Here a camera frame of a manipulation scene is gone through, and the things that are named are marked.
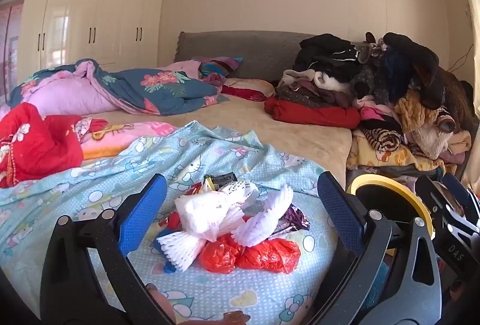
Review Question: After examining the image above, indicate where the red blanket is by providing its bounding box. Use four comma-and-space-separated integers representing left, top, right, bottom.
0, 103, 85, 188

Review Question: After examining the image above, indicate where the person's left hand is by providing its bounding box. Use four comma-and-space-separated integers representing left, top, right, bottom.
145, 282, 178, 325

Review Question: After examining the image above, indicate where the pink cloth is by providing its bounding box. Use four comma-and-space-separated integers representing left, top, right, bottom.
161, 60, 203, 80

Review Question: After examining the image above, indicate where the red and beige pillow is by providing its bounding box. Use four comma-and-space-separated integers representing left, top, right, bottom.
221, 78, 276, 102

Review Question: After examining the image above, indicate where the yellow cartoon blanket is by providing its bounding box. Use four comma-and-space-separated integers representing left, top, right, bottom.
346, 130, 447, 176

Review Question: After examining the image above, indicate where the blue floral quilt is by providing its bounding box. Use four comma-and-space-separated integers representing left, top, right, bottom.
7, 58, 229, 119

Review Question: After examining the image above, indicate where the black bin with yellow rim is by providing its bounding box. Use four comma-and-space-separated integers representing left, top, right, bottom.
346, 174, 437, 258

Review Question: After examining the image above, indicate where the thin red cable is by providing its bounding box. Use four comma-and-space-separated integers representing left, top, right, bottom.
446, 47, 474, 71

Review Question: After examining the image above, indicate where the beige bed cover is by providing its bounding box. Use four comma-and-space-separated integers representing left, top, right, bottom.
88, 93, 353, 191

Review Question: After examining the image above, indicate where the light blue cartoon bedsheet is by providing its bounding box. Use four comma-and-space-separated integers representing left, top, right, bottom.
0, 121, 347, 325

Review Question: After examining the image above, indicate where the pile of clothes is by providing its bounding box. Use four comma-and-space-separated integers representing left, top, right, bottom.
277, 32, 474, 176

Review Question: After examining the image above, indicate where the pink patterned panel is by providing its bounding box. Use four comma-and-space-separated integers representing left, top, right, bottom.
0, 0, 31, 93

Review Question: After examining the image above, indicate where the purple candy wrapper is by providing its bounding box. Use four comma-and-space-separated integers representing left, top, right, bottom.
279, 205, 311, 236

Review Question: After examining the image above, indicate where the black and green snack wrapper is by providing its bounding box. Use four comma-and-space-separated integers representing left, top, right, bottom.
204, 172, 236, 191

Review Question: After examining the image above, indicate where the cream wardrobe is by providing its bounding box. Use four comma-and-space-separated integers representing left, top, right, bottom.
0, 0, 171, 86

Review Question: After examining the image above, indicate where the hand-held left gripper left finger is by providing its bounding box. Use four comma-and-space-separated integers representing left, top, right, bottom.
39, 173, 177, 325

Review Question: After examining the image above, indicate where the cream curtain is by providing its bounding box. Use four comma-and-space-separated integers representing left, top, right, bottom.
448, 0, 480, 191

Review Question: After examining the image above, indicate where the red folded garment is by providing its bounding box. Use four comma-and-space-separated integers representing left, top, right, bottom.
264, 96, 361, 130

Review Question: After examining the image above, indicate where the pink cartoon blanket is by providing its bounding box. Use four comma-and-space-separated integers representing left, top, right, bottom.
45, 115, 177, 161

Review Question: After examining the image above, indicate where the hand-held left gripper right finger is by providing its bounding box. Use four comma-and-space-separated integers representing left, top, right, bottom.
311, 171, 443, 325

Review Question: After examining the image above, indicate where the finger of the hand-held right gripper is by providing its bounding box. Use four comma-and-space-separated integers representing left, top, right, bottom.
442, 172, 480, 215
415, 175, 469, 234

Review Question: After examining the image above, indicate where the striped pillow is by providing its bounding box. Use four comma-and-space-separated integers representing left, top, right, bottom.
197, 56, 244, 78

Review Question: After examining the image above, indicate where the red plastic bag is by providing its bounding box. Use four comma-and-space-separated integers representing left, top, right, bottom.
198, 233, 302, 274

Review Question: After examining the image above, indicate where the white plastic bag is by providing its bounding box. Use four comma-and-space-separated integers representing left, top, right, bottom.
175, 186, 244, 242

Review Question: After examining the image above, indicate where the grey padded headboard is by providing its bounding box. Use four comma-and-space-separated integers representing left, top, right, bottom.
173, 31, 368, 84

